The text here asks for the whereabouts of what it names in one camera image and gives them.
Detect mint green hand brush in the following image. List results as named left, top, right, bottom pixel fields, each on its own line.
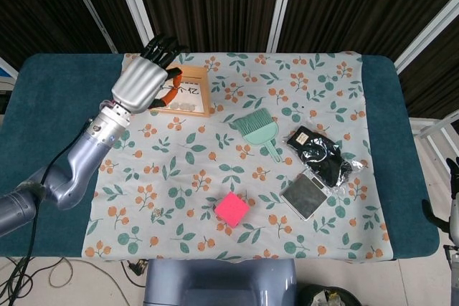
left=232, top=110, right=283, bottom=163

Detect black gloves in plastic bag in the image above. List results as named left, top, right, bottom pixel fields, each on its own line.
left=285, top=125, right=369, bottom=189

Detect black trash bin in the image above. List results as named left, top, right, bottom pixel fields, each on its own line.
left=299, top=284, right=363, bottom=306

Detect floral tablecloth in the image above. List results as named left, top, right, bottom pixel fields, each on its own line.
left=81, top=51, right=397, bottom=262

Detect white blue frame piece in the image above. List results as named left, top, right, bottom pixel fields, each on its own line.
left=0, top=57, right=19, bottom=81

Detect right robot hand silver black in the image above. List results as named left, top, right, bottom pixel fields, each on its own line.
left=421, top=157, right=459, bottom=246

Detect blue-grey robot torso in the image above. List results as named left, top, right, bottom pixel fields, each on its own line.
left=144, top=258, right=298, bottom=306

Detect black floor cable bundle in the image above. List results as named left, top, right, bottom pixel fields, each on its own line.
left=0, top=257, right=40, bottom=306

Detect white metal rack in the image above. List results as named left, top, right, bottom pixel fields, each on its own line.
left=410, top=110, right=459, bottom=171

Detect white partition post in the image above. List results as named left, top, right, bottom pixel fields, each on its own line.
left=265, top=0, right=299, bottom=54
left=61, top=0, right=118, bottom=54
left=392, top=0, right=459, bottom=74
left=110, top=0, right=161, bottom=54

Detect pink foam cube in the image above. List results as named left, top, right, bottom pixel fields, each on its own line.
left=214, top=192, right=250, bottom=229

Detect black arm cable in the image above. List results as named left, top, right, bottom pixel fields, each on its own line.
left=5, top=119, right=98, bottom=306

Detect wooden coin box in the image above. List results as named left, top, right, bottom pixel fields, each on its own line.
left=148, top=64, right=213, bottom=118

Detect teal table cover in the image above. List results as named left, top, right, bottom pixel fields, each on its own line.
left=0, top=53, right=441, bottom=260

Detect black power plug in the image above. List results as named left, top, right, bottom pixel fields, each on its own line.
left=129, top=259, right=148, bottom=275

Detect silver pocket scale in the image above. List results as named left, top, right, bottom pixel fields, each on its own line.
left=278, top=171, right=331, bottom=221

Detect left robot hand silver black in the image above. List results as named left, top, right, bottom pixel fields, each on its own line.
left=110, top=34, right=190, bottom=113

